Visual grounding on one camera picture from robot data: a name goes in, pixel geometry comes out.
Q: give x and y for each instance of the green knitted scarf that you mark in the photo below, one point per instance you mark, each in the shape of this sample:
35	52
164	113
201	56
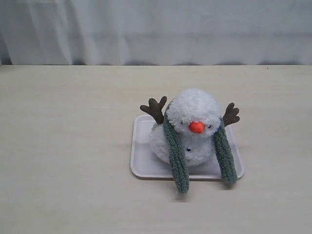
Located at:
222	149

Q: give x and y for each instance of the white rectangular tray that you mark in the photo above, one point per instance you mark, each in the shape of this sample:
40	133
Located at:
144	164

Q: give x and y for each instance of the white curtain backdrop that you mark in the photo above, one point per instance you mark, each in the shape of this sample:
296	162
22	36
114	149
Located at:
155	32

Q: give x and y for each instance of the white plush snowman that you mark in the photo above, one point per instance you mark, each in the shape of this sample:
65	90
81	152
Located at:
194	116

